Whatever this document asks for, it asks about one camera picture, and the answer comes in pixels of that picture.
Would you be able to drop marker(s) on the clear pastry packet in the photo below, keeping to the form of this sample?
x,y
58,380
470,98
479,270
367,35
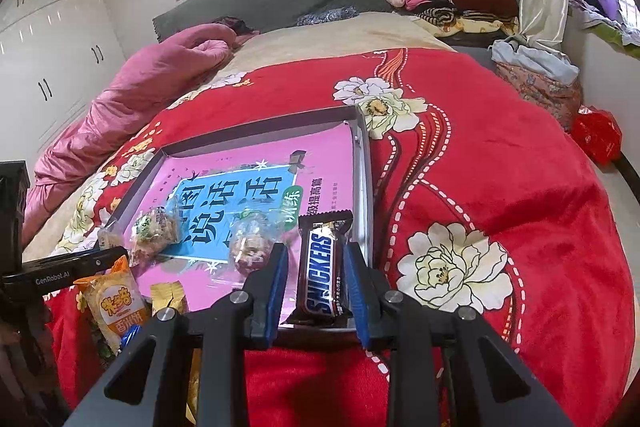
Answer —
x,y
253,233

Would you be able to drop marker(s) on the green label cake packet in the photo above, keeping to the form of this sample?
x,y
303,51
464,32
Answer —
x,y
152,232

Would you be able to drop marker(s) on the pink quilt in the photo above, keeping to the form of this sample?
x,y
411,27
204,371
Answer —
x,y
148,82

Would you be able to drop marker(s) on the dark shallow box tray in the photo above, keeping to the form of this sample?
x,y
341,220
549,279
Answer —
x,y
285,127

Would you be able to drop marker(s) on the blue snack packet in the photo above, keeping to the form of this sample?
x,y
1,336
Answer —
x,y
129,335

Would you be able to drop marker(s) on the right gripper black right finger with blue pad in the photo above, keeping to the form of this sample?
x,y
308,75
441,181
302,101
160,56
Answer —
x,y
444,366

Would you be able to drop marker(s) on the snickers bar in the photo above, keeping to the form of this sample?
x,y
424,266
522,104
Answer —
x,y
320,299

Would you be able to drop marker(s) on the pink chinese book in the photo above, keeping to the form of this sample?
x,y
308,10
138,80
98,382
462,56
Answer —
x,y
309,173

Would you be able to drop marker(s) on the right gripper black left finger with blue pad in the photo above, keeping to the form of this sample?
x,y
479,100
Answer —
x,y
148,383

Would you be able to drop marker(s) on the gold long snack packet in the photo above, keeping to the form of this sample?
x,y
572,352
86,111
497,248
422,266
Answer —
x,y
172,295

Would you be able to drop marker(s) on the red floral blanket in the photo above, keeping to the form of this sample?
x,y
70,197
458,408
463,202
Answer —
x,y
481,199

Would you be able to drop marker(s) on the white wardrobe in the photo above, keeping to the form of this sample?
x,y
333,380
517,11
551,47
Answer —
x,y
56,57

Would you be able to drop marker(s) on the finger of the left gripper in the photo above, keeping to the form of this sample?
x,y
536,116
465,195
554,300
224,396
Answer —
x,y
96,261

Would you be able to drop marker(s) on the light blue cloth pile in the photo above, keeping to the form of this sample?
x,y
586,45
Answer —
x,y
555,67

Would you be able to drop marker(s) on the orange snack packet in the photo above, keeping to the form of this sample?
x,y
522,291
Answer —
x,y
115,301

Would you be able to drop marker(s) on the red plastic bag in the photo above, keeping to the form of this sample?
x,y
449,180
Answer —
x,y
598,135

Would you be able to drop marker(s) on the patterned grey pillow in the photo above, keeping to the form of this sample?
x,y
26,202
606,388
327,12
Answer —
x,y
327,16

